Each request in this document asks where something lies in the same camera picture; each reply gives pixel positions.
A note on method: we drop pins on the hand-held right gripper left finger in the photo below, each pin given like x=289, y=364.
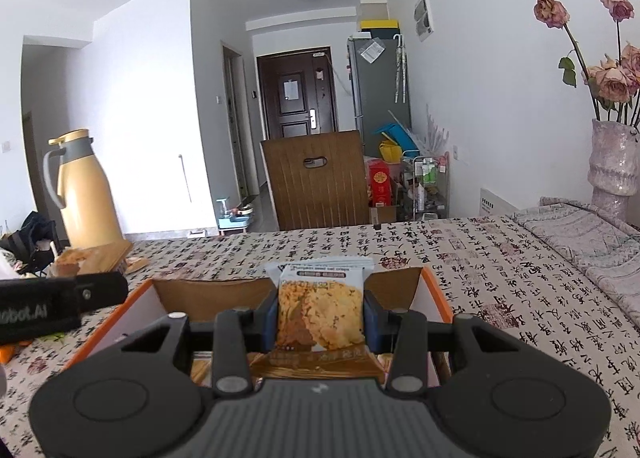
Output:
x=273, y=323

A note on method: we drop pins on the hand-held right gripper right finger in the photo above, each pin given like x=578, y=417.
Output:
x=370, y=323

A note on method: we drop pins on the plain cardboard box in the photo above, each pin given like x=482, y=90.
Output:
x=374, y=6

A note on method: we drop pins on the folded umbrella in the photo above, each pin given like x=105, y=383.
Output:
x=400, y=68

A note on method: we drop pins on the white wall box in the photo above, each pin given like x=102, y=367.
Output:
x=497, y=203

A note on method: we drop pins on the dried pink roses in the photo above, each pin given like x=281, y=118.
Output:
x=612, y=80

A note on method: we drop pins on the pink textured vase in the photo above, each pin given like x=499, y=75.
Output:
x=612, y=173

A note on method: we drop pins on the cracker snack packet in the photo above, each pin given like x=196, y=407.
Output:
x=320, y=308
x=69, y=260

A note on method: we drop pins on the yellow thermos jug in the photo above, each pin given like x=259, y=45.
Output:
x=87, y=193

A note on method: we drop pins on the yellow bag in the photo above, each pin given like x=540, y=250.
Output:
x=391, y=150

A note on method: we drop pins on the black bag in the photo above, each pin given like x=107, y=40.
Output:
x=30, y=238

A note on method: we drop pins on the white stick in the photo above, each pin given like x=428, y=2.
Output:
x=185, y=178

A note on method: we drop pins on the small blue stool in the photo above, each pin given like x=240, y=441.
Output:
x=235, y=220

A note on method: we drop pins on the light switch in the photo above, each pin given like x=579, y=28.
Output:
x=5, y=146

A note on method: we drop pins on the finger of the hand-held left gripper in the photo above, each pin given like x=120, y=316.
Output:
x=102, y=290

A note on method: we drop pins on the red cardboard box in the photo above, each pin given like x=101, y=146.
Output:
x=210, y=295

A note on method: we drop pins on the grey folded cloth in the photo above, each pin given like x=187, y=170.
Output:
x=585, y=248

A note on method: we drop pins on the dark brown door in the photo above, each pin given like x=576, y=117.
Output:
x=295, y=108

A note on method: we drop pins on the blue plastic dustpan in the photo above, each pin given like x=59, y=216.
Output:
x=397, y=134

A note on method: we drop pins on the grey refrigerator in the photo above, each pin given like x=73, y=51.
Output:
x=375, y=98

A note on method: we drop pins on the yellow black box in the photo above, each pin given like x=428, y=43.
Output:
x=380, y=24

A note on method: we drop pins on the red gift box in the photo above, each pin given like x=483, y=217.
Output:
x=380, y=183

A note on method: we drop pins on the paper sheet on refrigerator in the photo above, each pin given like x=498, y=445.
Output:
x=371, y=52

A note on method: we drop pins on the white wall panel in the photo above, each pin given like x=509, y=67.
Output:
x=424, y=15

